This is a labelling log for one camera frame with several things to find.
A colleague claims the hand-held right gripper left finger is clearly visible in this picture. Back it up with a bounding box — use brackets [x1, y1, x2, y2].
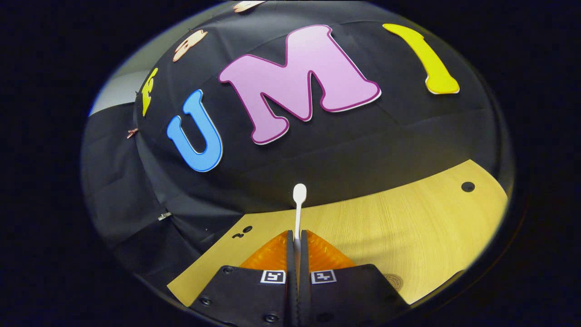
[188, 230, 298, 327]

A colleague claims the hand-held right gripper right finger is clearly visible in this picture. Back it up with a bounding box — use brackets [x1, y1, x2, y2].
[298, 230, 411, 327]

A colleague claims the white toothbrush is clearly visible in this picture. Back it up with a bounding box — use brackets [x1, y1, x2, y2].
[293, 183, 307, 255]

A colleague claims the wooden desktop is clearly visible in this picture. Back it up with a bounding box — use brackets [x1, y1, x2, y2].
[167, 159, 508, 307]

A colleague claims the black backdrop cloth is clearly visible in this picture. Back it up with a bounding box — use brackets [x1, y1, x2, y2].
[81, 0, 516, 291]

